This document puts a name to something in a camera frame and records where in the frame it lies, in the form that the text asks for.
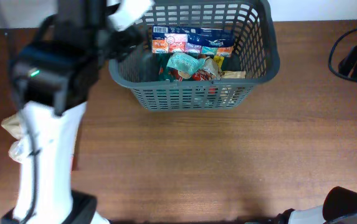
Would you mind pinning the beige bread bag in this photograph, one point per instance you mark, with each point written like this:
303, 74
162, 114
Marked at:
13, 133

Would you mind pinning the beige brown snack bag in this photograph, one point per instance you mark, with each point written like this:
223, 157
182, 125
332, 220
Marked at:
211, 71

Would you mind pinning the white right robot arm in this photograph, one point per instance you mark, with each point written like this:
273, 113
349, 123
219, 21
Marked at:
340, 205

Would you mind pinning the yellow orange snack packet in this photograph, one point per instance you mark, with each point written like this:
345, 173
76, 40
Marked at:
75, 155

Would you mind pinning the dark grey plastic basket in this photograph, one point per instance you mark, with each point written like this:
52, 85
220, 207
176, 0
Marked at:
254, 52

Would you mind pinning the blue rectangular carton box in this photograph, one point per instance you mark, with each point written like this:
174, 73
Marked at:
192, 40

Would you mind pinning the green Nescafe coffee bag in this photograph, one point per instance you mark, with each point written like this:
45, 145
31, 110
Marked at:
170, 74

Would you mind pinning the mint green small packet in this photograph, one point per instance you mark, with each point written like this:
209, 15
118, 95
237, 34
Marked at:
185, 63

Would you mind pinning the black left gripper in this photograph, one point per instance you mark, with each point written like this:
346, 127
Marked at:
123, 43

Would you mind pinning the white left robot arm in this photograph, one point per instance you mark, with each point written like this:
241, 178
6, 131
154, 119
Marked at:
50, 82

